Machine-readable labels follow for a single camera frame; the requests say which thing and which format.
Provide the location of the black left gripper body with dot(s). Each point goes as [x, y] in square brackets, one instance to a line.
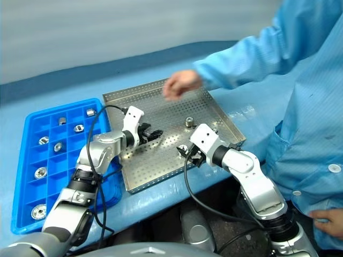
[144, 134]

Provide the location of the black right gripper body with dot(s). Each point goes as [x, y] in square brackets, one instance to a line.
[195, 154]

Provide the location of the metal roller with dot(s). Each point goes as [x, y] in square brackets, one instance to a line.
[62, 121]
[183, 147]
[38, 211]
[78, 128]
[40, 172]
[189, 121]
[90, 112]
[58, 146]
[43, 140]

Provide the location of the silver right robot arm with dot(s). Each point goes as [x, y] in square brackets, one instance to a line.
[241, 163]

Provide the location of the person's blue-sleeved right forearm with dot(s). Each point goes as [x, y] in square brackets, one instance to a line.
[230, 67]

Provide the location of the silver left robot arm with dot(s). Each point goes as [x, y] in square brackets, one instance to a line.
[104, 150]

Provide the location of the perforated steel tray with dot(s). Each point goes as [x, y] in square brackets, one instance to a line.
[171, 117]

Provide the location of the blue plastic compartment tray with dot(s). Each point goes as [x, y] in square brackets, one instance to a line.
[24, 150]

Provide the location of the person's right hand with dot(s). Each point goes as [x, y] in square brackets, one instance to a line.
[182, 83]

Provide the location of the person's left hand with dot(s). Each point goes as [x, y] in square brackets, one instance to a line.
[331, 218]

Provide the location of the grey rounded robot leg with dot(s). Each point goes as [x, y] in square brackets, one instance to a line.
[197, 230]

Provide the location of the silver robot torso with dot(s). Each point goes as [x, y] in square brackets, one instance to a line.
[144, 250]

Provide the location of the person in blue coat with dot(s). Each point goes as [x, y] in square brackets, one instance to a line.
[316, 120]

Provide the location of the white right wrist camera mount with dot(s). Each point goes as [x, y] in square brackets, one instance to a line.
[205, 136]

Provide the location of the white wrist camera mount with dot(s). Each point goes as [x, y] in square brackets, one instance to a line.
[205, 136]
[132, 117]

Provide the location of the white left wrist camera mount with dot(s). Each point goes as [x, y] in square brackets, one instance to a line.
[132, 117]

